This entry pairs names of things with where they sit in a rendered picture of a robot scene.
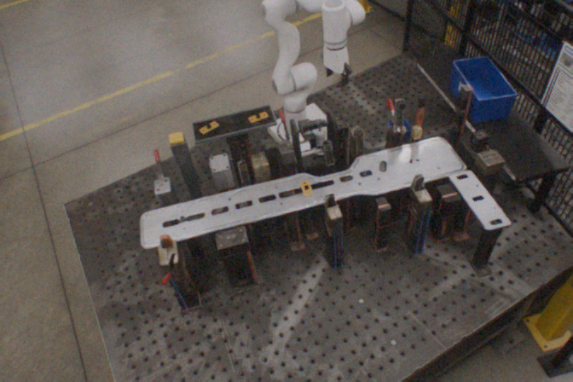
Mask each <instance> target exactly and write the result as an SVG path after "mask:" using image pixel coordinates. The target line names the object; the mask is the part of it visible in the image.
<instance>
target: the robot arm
mask: <svg viewBox="0 0 573 382"><path fill-rule="evenodd" d="M304 9H305V10H306V11H307V12H309V13H312V14H318V13H322V15H323V28H324V42H325V46H324V55H321V58H322V61H324V65H325V68H326V70H327V77H330V76H332V74H333V71H334V72H337V73H341V75H342V86H345V85H346V84H348V79H349V76H350V75H351V74H352V73H353V70H352V69H351V68H350V66H349V56H348V50H347V49H346V46H345V45H346V40H347V32H348V29H349V28H350V27H353V26H356V25H359V24H361V23H362V22H363V20H364V18H365V12H364V8H363V7H362V6H361V4H359V2H357V1H356V0H264V1H263V3H262V8H261V11H262V12H261V13H262V16H263V18H264V20H265V21H266V22H267V23H269V24H270V25H271V26H273V27H274V28H275V29H276V31H277V35H278V41H279V48H280V55H279V59H278V61H277V64H276V67H275V70H274V73H272V79H271V84H272V89H274V91H275V92H276V93H277V94H279V95H284V97H283V109H284V118H285V120H286V121H285V123H286V127H287V130H288V133H289V134H290V137H291V139H290V140H291V142H292V132H291V125H290V119H294V120H295V123H296V126H297V128H298V123H297V121H298V120H302V119H306V98H307V96H308V95H309V93H310V92H312V90H313V89H314V88H315V84H316V81H317V71H316V69H315V67H314V66H313V65H312V64H310V63H309V62H303V64H299V65H296V66H294V67H292V65H293V64H294V61H295V60H296V59H297V57H298V56H299V53H300V35H299V31H298V30H297V29H296V26H294V25H293V24H291V23H289V22H287V21H285V20H284V19H285V18H286V16H287V15H290V14H294V13H297V12H300V11H302V10H304ZM343 71H345V73H346V74H344V73H343Z"/></svg>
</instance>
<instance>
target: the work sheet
mask: <svg viewBox="0 0 573 382"><path fill-rule="evenodd" d="M557 68H558V70H557V72H556V69H557ZM559 70H561V71H559ZM558 71H559V75H558V77H557V80H556V83H555V85H554V87H553V90H552V93H551V95H550V97H549V101H548V103H547V106H546V107H544V105H545V102H547V99H546V101H545V102H544V104H543V105H542V103H543V100H544V97H546V94H547V91H548V87H549V85H550V83H551V81H552V78H553V76H554V73H555V72H556V74H555V77H554V80H553V82H552V84H551V87H550V90H551V88H552V85H553V84H554V81H555V79H556V76H557V74H558ZM550 90H549V92H548V95H549V93H550ZM548 95H547V98H548ZM539 105H540V106H541V107H542V109H543V110H545V111H547V112H548V113H549V114H550V115H551V116H552V117H553V118H554V119H556V121H557V122H558V123H559V124H560V125H562V126H563V127H565V129H567V131H568V132H569V133H570V134H571V135H572V136H573V43H571V42H570V41H569V40H567V38H566V39H565V38H564V40H563V42H562V44H561V47H560V49H559V52H558V54H557V56H556V60H555V62H554V64H553V69H552V70H551V72H550V74H549V77H548V80H547V84H546V86H544V90H543V92H542V94H541V99H540V101H539Z"/></svg>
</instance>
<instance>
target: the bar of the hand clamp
mask: <svg viewBox="0 0 573 382"><path fill-rule="evenodd" d="M405 107H406V105H405V104H404V100H403V99H402V98H400V99H395V100H394V130H395V132H396V131H397V130H398V126H400V129H401V130H402V131H401V132H400V133H401V134H402V135H403V117H404V108H405Z"/></svg>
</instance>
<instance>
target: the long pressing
mask: <svg viewBox="0 0 573 382"><path fill-rule="evenodd" d="M411 159H412V160H413V163H412V164H411V163H410V160H411ZM416 159H418V160H419V161H417V160H416ZM381 160H385V161H387V165H388V166H387V171H380V170H379V164H380V161H381ZM438 168H439V169H438ZM364 171H371V172H372V176H368V177H360V175H359V173H360V172H364ZM462 171H466V165H465V163H464V161H462V160H461V158H460V157H459V155H458V154H457V153H456V152H455V150H454V149H453V147H451V146H450V145H449V143H448V142H447V141H446V140H445V139H444V137H440V136H437V137H433V139H429V140H425V141H422V142H415V143H411V144H407V145H403V146H400V147H395V148H389V150H385V151H381V152H377V153H371V154H367V155H363V156H359V157H357V158H356V159H355V160H354V163H353V164H352V166H350V168H349V169H348V170H346V171H341V172H336V173H333V174H332V175H330V174H329V176H325V177H314V176H311V175H310V174H308V173H305V172H302V173H297V174H293V176H289V177H283V178H279V179H275V180H271V181H267V182H261V183H257V184H253V185H250V186H245V187H242V188H239V189H236V190H231V191H228V192H224V193H221V194H214V195H211V196H206V197H203V198H199V199H196V200H192V201H189V202H185V203H181V204H177V205H170V206H167V207H163V208H159V209H155V210H152V211H149V212H145V213H144V214H142V216H141V220H140V230H141V245H142V248H144V249H154V248H157V246H158V244H159V243H161V242H159V240H160V236H161V235H162V234H168V235H169V236H170V238H171V239H172V240H177V242H178V241H182V240H189V239H193V238H197V237H200V235H203V234H210V233H214V232H217V231H222V230H225V229H231V228H235V227H239V226H242V224H246V223H253V222H256V221H260V220H264V219H267V218H271V217H278V216H281V215H285V214H288V213H292V211H299V210H303V209H306V208H310V207H314V206H317V205H323V204H324V201H326V194H328V193H331V192H333V193H334V195H335V201H339V200H342V199H344V198H348V197H352V196H356V195H380V194H387V193H390V192H393V191H397V190H401V189H405V188H410V187H411V183H412V181H413V179H414V176H415V175H417V173H419V172H423V175H424V177H425V180H424V181H423V183H426V182H433V181H436V180H440V179H444V178H447V177H449V176H450V175H454V174H455V173H458V172H462ZM347 176H352V177H353V180H351V181H347V182H341V181H340V178H341V177H347ZM378 179H379V180H378ZM307 180H308V181H309V183H310V185H313V184H317V183H320V182H326V181H330V180H332V181H333V185H329V186H326V187H325V188H318V189H316V190H313V193H314V194H313V195H309V196H304V192H302V193H301V194H294V195H290V196H287V197H282V198H280V196H279V193H283V192H287V191H291V190H294V189H298V188H302V186H301V182H302V181H307ZM358 183H360V184H358ZM275 187H277V188H275ZM272 194H274V195H275V196H276V199H275V200H271V201H268V202H265V203H260V201H258V199H260V198H262V197H265V196H269V195H272ZM229 199H230V200H229ZM248 201H251V202H252V205H251V206H248V207H243V208H240V209H236V205H237V204H240V203H244V202H248ZM281 204H282V205H281ZM226 206H227V207H228V208H229V210H228V211H226V212H225V213H222V214H217V215H215V216H213V215H212V214H211V211H212V210H215V209H218V208H223V207H226ZM200 213H204V215H205V217H203V218H201V219H197V220H193V221H188V217H190V216H193V215H197V214H200ZM180 216H185V217H186V218H187V221H185V222H181V220H180ZM176 219H179V222H180V224H178V225H175V226H170V227H167V228H164V227H163V224H164V222H168V221H172V220H176Z"/></svg>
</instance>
